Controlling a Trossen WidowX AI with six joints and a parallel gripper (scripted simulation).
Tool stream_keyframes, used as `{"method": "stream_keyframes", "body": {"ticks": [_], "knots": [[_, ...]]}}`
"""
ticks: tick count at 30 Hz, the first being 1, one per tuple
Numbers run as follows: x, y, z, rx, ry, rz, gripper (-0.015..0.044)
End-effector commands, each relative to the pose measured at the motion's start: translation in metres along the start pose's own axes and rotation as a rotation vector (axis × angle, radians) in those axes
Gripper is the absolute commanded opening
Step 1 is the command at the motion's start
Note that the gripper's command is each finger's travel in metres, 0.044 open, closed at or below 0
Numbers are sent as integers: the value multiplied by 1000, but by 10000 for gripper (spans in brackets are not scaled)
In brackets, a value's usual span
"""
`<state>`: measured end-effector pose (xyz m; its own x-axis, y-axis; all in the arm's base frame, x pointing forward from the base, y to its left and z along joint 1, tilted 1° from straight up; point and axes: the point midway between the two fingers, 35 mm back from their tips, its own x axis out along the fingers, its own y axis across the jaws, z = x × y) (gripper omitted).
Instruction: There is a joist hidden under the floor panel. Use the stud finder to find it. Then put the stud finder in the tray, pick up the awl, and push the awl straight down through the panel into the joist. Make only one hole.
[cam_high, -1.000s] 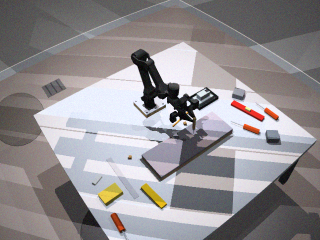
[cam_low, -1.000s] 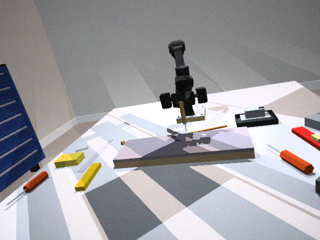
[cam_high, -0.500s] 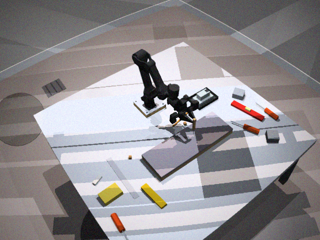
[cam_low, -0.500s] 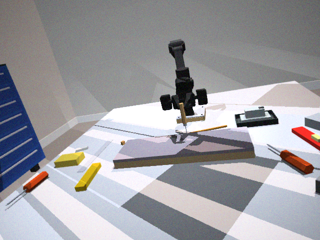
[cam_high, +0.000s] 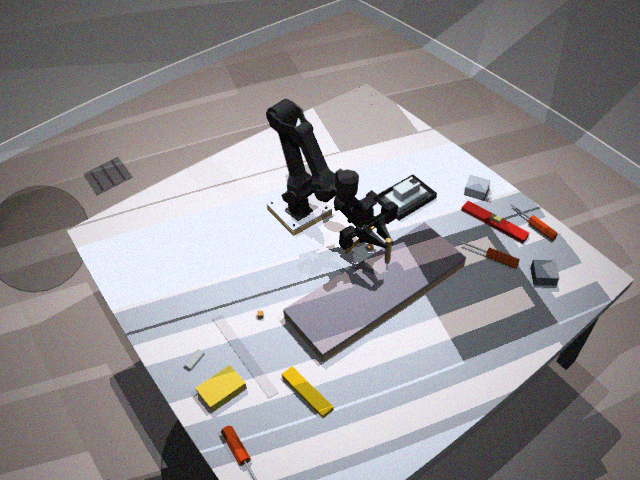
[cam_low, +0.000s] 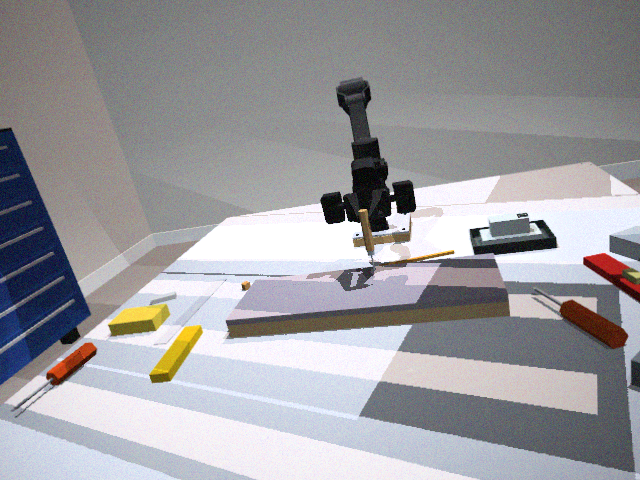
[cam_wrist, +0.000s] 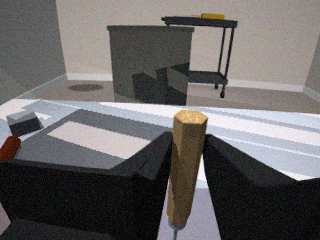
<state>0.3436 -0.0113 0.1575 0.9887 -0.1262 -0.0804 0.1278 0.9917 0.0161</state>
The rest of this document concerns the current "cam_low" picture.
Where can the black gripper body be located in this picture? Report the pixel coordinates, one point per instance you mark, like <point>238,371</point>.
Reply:
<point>333,206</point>

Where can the red flat bar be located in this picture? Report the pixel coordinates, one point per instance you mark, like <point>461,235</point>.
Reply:
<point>625,278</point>

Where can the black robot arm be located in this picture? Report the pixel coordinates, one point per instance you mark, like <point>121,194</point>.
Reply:
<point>367,168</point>

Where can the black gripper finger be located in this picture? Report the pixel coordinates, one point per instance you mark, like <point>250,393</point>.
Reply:
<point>379,205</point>
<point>352,207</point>

